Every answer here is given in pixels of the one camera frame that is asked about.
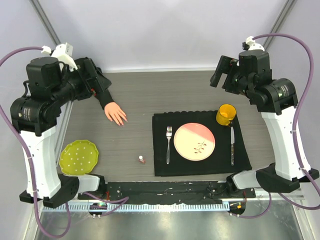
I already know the nail polish bottle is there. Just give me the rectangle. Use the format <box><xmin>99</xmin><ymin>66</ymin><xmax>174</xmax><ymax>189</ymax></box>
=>
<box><xmin>138</xmin><ymin>155</ymin><xmax>146</xmax><ymax>164</ymax></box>

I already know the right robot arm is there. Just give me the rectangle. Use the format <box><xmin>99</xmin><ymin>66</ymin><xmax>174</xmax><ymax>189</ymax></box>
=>
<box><xmin>210</xmin><ymin>49</ymin><xmax>320</xmax><ymax>198</ymax></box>

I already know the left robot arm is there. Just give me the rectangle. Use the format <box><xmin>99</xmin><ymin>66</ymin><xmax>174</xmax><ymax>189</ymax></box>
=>
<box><xmin>10</xmin><ymin>56</ymin><xmax>111</xmax><ymax>208</ymax></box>

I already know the black sleeve cloth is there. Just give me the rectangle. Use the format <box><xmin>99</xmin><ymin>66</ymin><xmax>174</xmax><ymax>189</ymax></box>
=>
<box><xmin>95</xmin><ymin>89</ymin><xmax>114</xmax><ymax>110</ymax></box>

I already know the yellow mug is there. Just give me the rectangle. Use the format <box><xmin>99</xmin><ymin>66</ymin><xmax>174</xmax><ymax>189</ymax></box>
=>
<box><xmin>216</xmin><ymin>104</ymin><xmax>237</xmax><ymax>126</ymax></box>

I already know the table knife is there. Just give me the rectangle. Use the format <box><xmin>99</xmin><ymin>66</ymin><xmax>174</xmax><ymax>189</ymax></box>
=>
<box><xmin>230</xmin><ymin>126</ymin><xmax>235</xmax><ymax>166</ymax></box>

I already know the pink cream plate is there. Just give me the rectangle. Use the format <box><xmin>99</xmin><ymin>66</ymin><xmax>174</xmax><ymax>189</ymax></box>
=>
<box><xmin>173</xmin><ymin>123</ymin><xmax>216</xmax><ymax>162</ymax></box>

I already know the green dotted plate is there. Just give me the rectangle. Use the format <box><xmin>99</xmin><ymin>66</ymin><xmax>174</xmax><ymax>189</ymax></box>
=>
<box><xmin>59</xmin><ymin>139</ymin><xmax>99</xmax><ymax>176</ymax></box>

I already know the black placemat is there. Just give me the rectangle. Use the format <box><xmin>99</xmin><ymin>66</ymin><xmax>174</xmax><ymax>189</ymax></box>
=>
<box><xmin>152</xmin><ymin>110</ymin><xmax>252</xmax><ymax>177</ymax></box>

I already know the silver fork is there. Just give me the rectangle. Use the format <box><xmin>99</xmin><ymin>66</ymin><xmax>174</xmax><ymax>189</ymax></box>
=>
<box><xmin>166</xmin><ymin>126</ymin><xmax>172</xmax><ymax>165</ymax></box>

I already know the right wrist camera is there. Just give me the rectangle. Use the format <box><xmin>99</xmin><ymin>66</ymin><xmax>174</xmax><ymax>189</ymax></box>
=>
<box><xmin>242</xmin><ymin>36</ymin><xmax>265</xmax><ymax>51</ymax></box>

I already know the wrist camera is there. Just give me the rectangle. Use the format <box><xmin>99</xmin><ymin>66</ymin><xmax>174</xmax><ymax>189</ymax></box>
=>
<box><xmin>41</xmin><ymin>42</ymin><xmax>78</xmax><ymax>72</ymax></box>
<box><xmin>242</xmin><ymin>36</ymin><xmax>265</xmax><ymax>51</ymax></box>

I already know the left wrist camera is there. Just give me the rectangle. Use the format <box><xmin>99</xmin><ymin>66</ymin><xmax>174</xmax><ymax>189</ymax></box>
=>
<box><xmin>41</xmin><ymin>42</ymin><xmax>78</xmax><ymax>72</ymax></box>

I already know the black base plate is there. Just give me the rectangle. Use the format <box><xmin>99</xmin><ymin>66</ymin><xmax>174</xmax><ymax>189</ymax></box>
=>
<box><xmin>92</xmin><ymin>181</ymin><xmax>256</xmax><ymax>205</ymax></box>

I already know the white cable duct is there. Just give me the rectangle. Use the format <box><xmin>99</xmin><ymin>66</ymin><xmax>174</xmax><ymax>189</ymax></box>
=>
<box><xmin>42</xmin><ymin>201</ymin><xmax>230</xmax><ymax>213</ymax></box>

